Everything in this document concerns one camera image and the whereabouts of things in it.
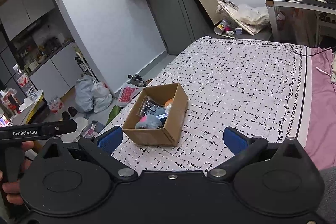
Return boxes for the pack of water bottles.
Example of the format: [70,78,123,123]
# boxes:
[47,96,65,113]

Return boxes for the grey and white trash bags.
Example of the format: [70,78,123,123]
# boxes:
[75,74,114,114]

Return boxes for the pink bed sheet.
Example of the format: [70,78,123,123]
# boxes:
[304,47,336,170]

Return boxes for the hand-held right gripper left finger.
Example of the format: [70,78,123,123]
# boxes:
[34,126,138,181]

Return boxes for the person's grey trouser leg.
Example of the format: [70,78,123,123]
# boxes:
[316,166,336,224]

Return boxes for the clear water bottle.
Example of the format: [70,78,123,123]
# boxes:
[13,64,38,99]

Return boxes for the black shiny packet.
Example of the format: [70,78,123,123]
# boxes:
[137,97,158,117]

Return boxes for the white bags pile by door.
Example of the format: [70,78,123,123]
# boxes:
[216,0,271,36]

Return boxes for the black shoes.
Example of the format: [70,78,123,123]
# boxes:
[127,72,147,88]

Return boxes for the yellow and white can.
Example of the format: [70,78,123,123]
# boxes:
[214,19,231,35]

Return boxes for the black slippers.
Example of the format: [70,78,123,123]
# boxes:
[61,106,78,120]

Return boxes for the person's left hand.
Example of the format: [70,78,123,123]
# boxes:
[0,141,35,205]

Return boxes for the black cable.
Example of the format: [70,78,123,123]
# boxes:
[291,44,336,57]

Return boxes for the cream plastic bag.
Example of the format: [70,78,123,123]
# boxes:
[233,4,270,25]

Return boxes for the grey plush toy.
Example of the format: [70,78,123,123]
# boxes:
[135,114,163,130]

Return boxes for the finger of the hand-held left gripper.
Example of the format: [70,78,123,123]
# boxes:
[43,119,78,137]

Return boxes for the grey built-in cabinet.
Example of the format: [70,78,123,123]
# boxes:
[0,0,93,100]

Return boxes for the white desk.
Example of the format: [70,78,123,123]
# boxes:
[265,0,336,47]

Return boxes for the grey door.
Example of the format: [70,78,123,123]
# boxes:
[141,0,206,56]

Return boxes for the round yellow side table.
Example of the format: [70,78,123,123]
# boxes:
[0,90,46,125]

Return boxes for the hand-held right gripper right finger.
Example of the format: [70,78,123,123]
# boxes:
[207,126,310,180]

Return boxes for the black and white patterned blanket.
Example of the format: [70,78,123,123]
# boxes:
[100,36,313,172]

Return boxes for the red and white plastic bag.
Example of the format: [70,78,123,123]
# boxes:
[116,83,144,107]

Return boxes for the brown cardboard box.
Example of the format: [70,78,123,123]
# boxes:
[122,82,189,147]

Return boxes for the white cable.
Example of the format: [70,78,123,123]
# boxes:
[316,67,336,82]

